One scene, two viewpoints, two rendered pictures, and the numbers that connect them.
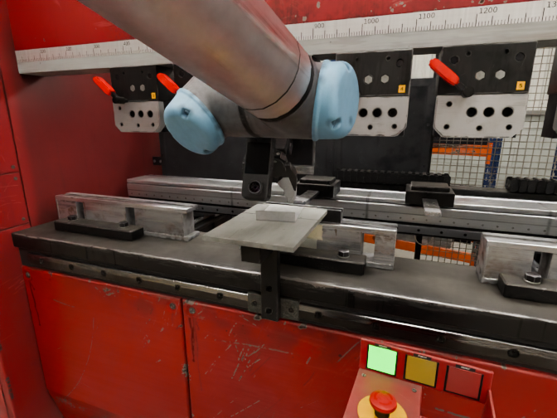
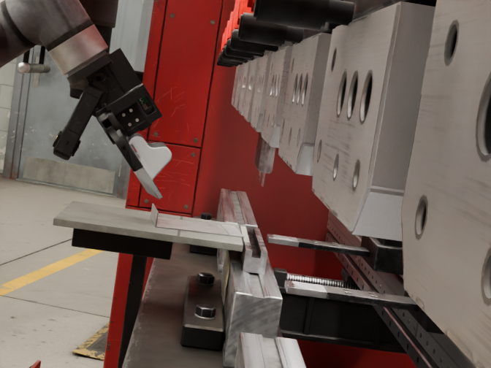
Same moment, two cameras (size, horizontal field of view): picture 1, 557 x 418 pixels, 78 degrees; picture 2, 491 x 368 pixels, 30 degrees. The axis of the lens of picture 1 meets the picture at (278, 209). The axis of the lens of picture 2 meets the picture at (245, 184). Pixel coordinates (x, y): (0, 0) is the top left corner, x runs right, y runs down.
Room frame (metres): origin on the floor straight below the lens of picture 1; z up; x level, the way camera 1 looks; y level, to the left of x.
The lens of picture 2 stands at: (0.28, -1.26, 1.22)
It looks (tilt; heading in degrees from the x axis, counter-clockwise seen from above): 6 degrees down; 66
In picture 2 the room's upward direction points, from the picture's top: 9 degrees clockwise
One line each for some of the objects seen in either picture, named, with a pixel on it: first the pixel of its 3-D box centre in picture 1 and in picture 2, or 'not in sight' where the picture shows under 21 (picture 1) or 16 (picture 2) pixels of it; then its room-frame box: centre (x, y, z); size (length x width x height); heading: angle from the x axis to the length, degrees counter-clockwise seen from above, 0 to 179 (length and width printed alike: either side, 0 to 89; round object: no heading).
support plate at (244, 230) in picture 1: (272, 223); (152, 224); (0.70, 0.01, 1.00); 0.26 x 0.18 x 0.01; 160
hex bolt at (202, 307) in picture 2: (343, 253); (205, 311); (0.73, -0.15, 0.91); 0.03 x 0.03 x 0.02
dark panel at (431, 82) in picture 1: (276, 142); not in sight; (1.40, 0.01, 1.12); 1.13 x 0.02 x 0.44; 70
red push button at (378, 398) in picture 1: (382, 407); not in sight; (0.42, -0.16, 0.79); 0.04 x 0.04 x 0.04
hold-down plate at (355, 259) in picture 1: (301, 256); (202, 309); (0.77, -0.06, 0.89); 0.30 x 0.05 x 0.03; 70
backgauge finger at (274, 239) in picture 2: (312, 190); (354, 244); (0.98, -0.10, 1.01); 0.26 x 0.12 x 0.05; 160
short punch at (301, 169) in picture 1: (293, 153); (265, 150); (0.84, -0.04, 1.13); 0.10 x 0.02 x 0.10; 70
